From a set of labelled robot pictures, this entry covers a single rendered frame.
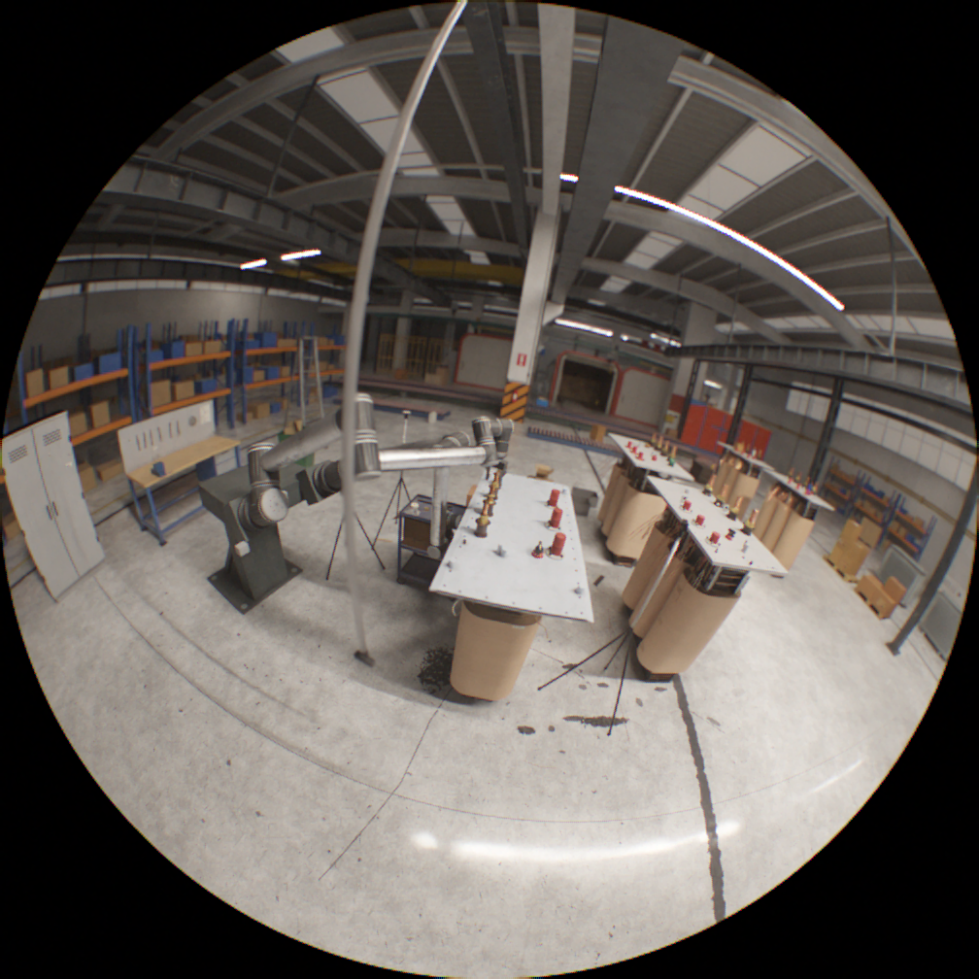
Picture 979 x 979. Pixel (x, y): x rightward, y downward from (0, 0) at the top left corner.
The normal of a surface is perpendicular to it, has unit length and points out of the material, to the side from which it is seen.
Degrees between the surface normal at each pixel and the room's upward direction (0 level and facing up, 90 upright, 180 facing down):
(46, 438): 90
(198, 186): 90
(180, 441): 90
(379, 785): 0
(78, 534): 90
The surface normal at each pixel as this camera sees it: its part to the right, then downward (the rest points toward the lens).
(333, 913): 0.16, -0.90
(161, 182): 0.98, 0.21
